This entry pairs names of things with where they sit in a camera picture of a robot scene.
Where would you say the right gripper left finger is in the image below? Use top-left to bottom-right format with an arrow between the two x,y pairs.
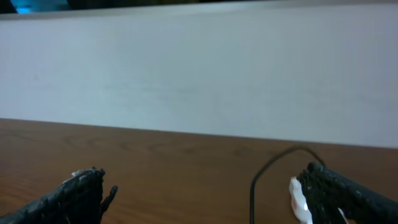
1,167 -> 118,224

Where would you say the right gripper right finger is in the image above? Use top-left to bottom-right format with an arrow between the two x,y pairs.
297,162 -> 397,224

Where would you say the black charging cable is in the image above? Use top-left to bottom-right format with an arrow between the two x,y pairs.
249,146 -> 326,224

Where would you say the white power strip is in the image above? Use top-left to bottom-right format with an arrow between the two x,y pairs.
289,176 -> 349,224

